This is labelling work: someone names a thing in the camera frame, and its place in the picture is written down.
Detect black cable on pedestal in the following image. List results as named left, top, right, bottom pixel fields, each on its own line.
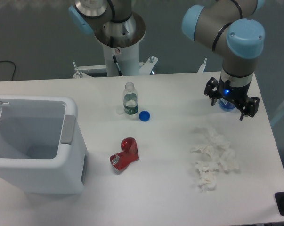
left=110, top=36, right=123, bottom=77

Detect blue plastic bottle under gripper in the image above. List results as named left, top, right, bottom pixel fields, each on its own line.
left=218, top=98, right=235, bottom=112

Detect crumpled white tissue paper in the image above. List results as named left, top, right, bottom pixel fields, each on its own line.
left=190, top=127, right=240, bottom=192

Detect clear plastic bottle green label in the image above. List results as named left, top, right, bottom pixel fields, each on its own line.
left=123, top=82, right=138, bottom=115

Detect white trash bin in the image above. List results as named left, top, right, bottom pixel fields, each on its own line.
left=0, top=95, right=88, bottom=194

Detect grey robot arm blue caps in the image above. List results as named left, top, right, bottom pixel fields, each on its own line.
left=68, top=0, right=265, bottom=117

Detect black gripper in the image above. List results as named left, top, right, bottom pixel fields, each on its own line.
left=204, top=77, right=260, bottom=121

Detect black cable on floor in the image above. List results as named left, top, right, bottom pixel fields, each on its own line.
left=0, top=60, right=16, bottom=82

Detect blue bottle cap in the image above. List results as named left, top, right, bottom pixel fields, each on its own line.
left=139, top=110, right=150, bottom=122

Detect crushed red soda can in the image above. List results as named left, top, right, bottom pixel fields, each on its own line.
left=109, top=137, right=139, bottom=175

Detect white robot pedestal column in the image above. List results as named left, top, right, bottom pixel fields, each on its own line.
left=102, top=43, right=139, bottom=77

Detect white pedestal base frame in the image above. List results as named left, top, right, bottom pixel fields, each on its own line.
left=72, top=56, right=208, bottom=79

